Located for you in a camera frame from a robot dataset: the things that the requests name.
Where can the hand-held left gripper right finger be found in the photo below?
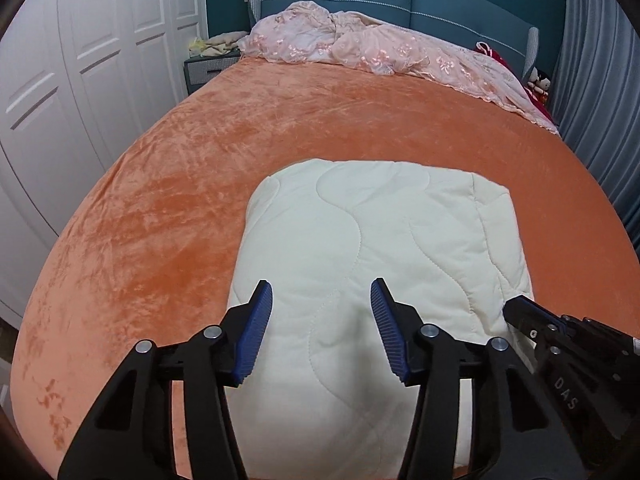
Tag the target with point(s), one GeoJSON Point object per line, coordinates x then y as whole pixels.
{"type": "Point", "coordinates": [391, 335]}

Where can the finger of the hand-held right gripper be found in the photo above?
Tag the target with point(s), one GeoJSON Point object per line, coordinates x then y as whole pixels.
{"type": "Point", "coordinates": [527, 317]}

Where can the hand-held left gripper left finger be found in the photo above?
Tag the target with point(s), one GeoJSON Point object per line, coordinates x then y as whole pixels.
{"type": "Point", "coordinates": [252, 340]}

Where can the cream quilted top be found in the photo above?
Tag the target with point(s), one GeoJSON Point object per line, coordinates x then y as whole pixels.
{"type": "Point", "coordinates": [375, 230]}

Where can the orange velvet blanket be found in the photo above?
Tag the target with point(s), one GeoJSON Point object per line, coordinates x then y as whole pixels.
{"type": "Point", "coordinates": [225, 135]}

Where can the red cloth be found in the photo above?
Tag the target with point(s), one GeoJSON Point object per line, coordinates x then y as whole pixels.
{"type": "Point", "coordinates": [540, 107]}

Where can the plush dolls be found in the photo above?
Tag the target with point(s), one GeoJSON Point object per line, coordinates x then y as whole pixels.
{"type": "Point", "coordinates": [539, 81]}

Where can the grey curtain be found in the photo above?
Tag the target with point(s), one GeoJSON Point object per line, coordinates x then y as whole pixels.
{"type": "Point", "coordinates": [600, 85]}

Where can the grey nightstand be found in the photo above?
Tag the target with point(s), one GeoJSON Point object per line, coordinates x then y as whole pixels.
{"type": "Point", "coordinates": [205, 72]}

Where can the pink lace quilt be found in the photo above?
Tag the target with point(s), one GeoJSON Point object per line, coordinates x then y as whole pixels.
{"type": "Point", "coordinates": [380, 45]}

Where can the pale yellow cloth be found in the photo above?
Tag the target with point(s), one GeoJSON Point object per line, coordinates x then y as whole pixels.
{"type": "Point", "coordinates": [217, 45]}

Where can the blue upholstered headboard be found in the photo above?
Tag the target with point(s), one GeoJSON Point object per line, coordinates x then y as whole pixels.
{"type": "Point", "coordinates": [450, 5]}

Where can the white wardrobe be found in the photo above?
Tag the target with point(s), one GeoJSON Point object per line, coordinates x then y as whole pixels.
{"type": "Point", "coordinates": [75, 60]}

